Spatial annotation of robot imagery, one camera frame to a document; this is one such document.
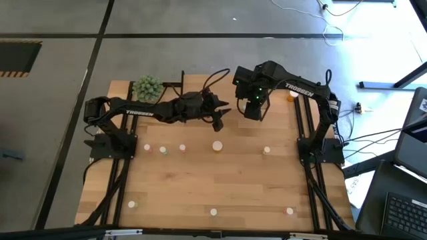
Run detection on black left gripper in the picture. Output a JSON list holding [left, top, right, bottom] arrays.
[[199, 87, 232, 133]]

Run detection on green potted artificial plant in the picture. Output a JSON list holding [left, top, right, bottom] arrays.
[[132, 75, 164, 103]]

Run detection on power plug strip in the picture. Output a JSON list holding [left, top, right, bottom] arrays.
[[354, 101, 375, 115]]

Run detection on black desk crossbar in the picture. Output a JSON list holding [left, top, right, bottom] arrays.
[[342, 149, 398, 180]]

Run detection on white paper sheet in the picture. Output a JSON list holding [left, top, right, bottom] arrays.
[[343, 161, 370, 209]]

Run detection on black desk leg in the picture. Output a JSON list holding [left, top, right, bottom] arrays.
[[409, 0, 427, 21], [358, 61, 427, 90]]

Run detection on dark grey laptop lid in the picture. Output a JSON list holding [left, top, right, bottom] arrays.
[[394, 86, 427, 183]]

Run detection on black open laptop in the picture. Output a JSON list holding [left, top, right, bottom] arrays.
[[355, 159, 427, 240]]

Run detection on black floor hatch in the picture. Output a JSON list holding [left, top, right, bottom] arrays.
[[0, 39, 43, 78]]

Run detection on wooden shelf with black frame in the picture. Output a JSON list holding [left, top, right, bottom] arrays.
[[179, 69, 271, 123]]

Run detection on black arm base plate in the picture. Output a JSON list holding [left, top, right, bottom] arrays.
[[296, 136, 345, 165], [83, 132, 138, 161]]

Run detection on white floor cable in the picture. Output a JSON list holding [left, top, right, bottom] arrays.
[[270, 0, 345, 47]]

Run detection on black floor cable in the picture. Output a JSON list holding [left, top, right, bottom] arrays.
[[316, 0, 364, 17]]

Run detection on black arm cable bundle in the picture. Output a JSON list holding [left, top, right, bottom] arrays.
[[78, 159, 131, 228], [306, 166, 355, 233]]

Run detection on silver metal bracket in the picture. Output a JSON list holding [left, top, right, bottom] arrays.
[[105, 229, 143, 237], [288, 232, 330, 240]]

